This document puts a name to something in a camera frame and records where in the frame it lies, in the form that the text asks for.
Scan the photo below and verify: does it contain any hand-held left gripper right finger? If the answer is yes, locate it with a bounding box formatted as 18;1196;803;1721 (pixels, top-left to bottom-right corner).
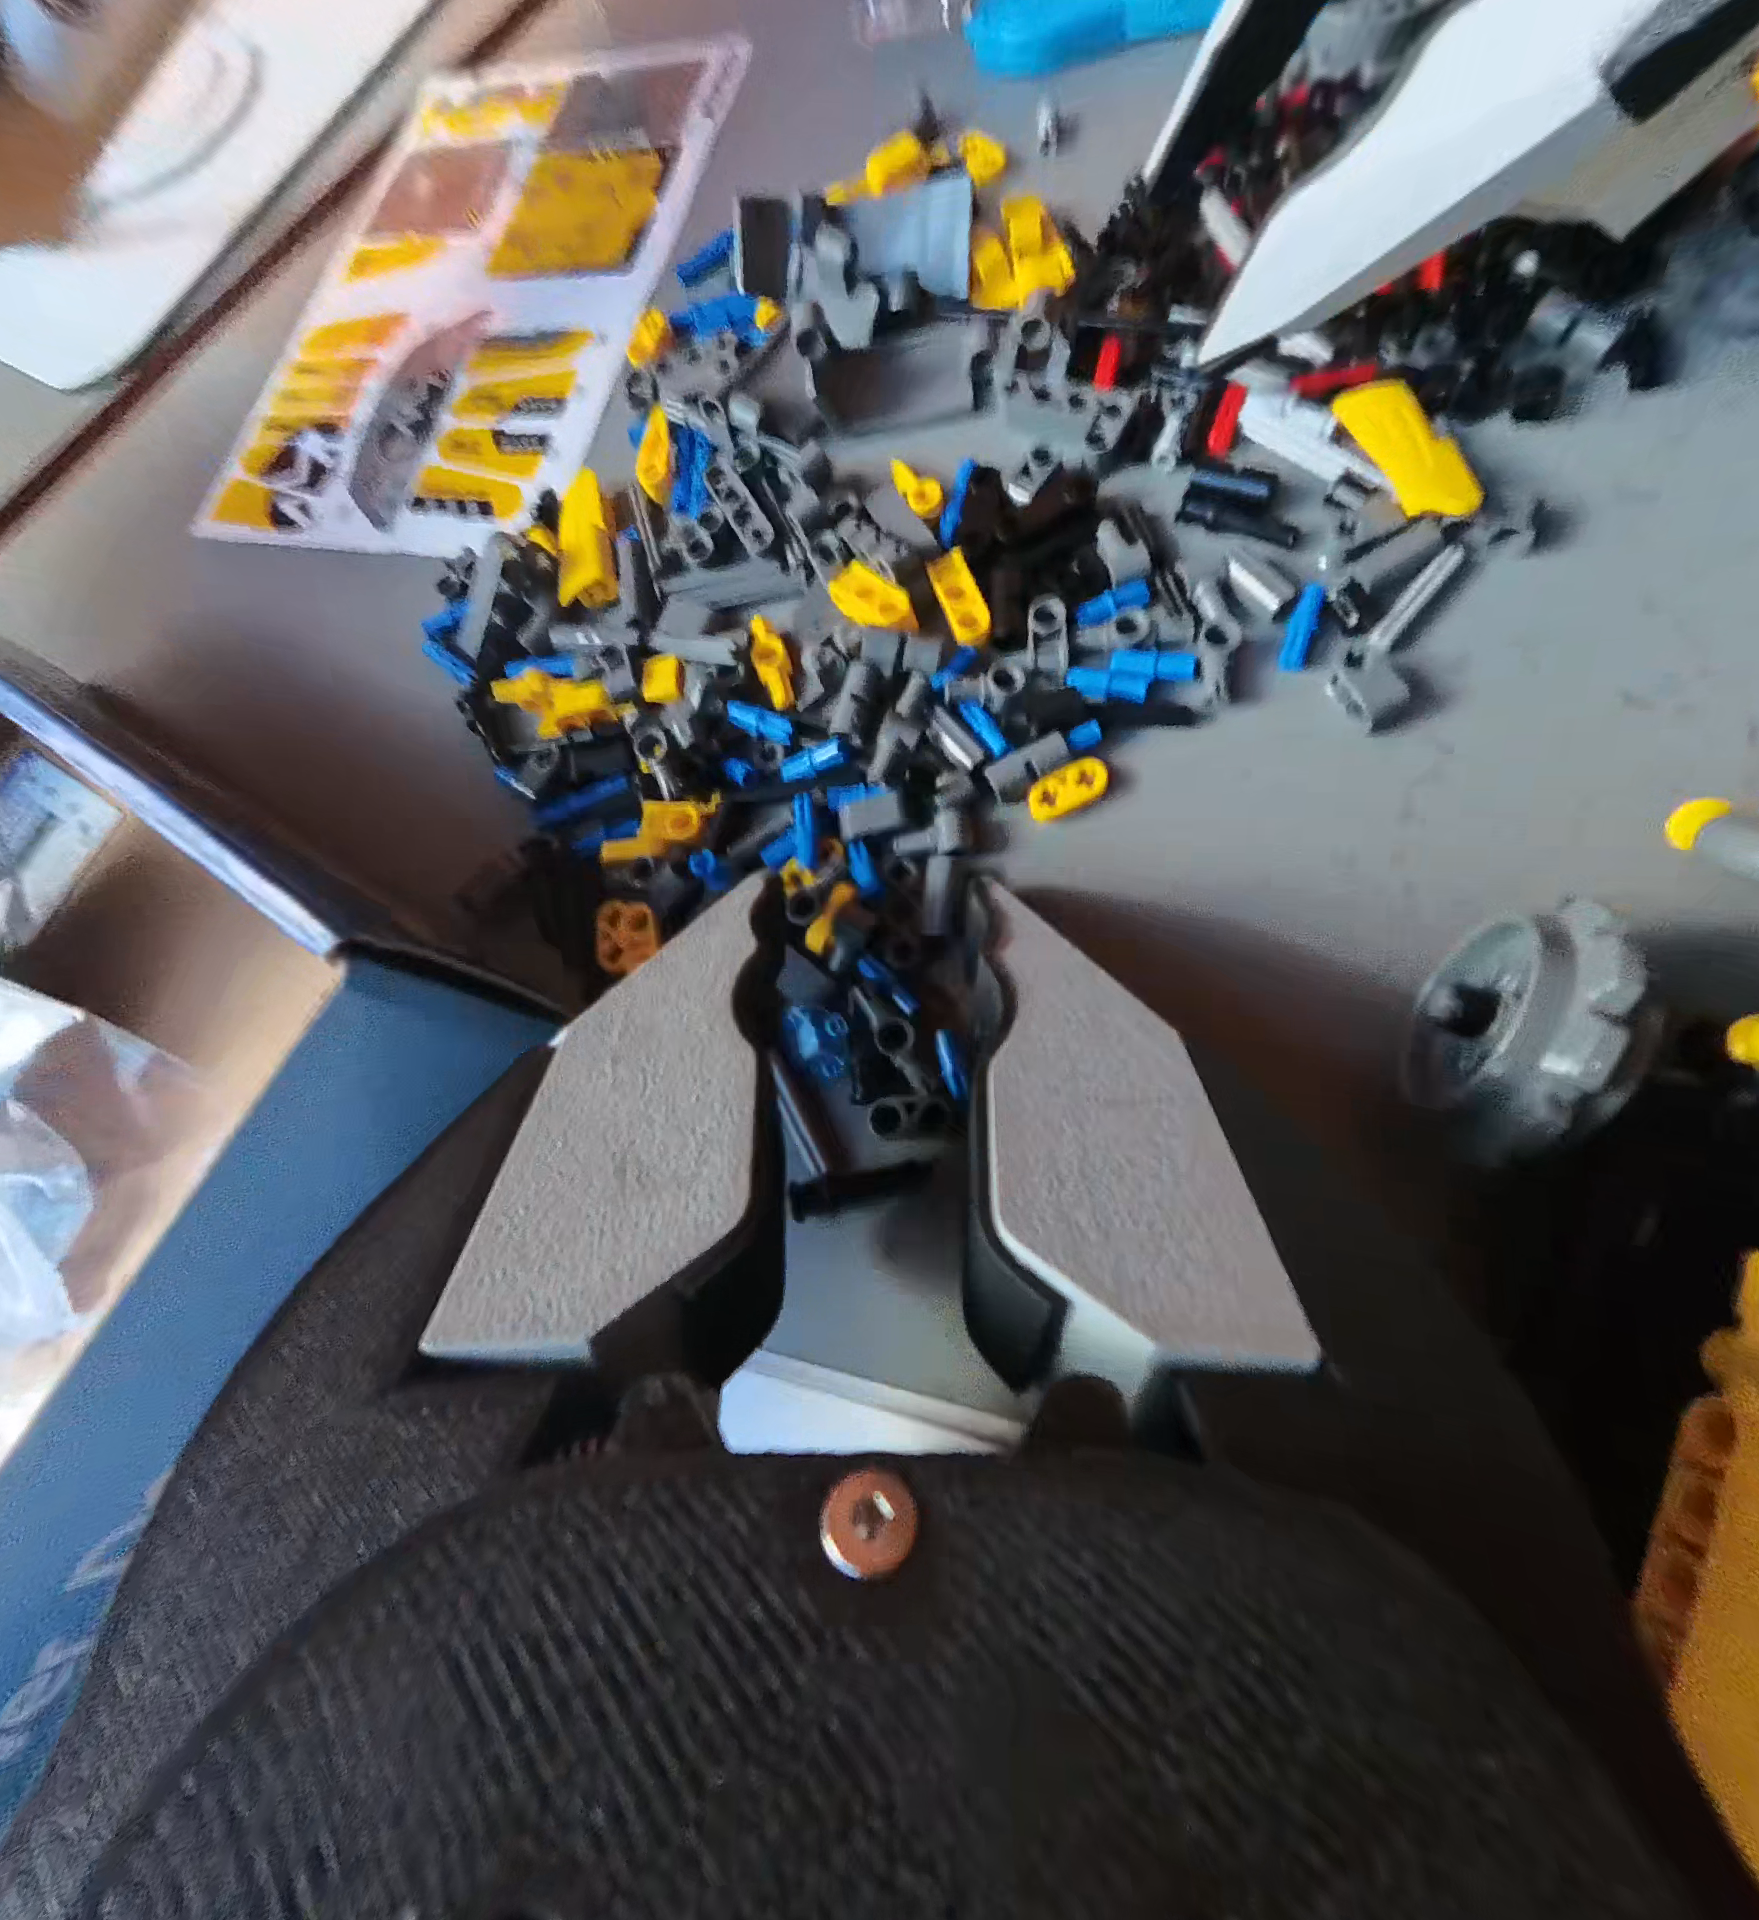
967;886;1322;1389

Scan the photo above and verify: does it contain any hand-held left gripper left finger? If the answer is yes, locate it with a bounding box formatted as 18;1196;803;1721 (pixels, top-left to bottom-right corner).
422;878;788;1373

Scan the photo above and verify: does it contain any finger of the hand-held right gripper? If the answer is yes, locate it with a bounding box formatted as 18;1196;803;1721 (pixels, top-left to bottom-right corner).
1200;0;1759;365
1141;0;1331;197

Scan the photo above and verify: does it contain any grey desk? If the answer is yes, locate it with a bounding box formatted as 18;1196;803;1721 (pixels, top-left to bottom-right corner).
0;0;1759;1293

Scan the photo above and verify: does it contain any yellow rounded bullet piece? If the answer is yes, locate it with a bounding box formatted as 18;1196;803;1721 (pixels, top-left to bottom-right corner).
1329;377;1488;523

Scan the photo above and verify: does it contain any blue cardboard box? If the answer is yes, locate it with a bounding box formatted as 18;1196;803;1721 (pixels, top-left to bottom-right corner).
0;629;566;1920

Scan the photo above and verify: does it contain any dark curved panel piece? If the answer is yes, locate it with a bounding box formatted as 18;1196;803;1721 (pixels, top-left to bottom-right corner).
736;168;1000;438

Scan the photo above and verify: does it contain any clear plastic bag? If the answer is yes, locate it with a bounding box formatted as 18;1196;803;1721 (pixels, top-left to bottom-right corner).
0;659;221;1562

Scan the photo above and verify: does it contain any pile of small building pieces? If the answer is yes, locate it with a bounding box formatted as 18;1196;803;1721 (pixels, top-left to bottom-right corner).
422;128;1540;1141

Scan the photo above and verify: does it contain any yellow sticker sheet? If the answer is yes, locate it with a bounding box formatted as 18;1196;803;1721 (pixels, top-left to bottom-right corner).
190;37;752;557

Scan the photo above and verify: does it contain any white flat tray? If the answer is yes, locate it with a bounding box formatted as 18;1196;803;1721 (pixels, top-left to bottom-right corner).
0;0;445;396

